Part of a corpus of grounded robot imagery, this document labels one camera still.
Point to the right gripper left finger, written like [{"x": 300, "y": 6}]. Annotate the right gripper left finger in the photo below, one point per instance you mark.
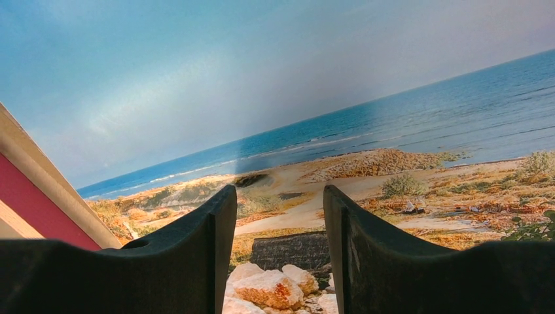
[{"x": 180, "y": 268}]

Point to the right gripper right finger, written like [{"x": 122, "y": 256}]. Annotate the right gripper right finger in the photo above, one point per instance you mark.
[{"x": 379, "y": 268}]

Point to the pink wooden photo frame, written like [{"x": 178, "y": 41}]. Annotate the pink wooden photo frame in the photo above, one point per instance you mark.
[{"x": 37, "y": 202}]

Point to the beach landscape photo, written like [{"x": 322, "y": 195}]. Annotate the beach landscape photo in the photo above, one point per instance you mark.
[{"x": 124, "y": 95}]

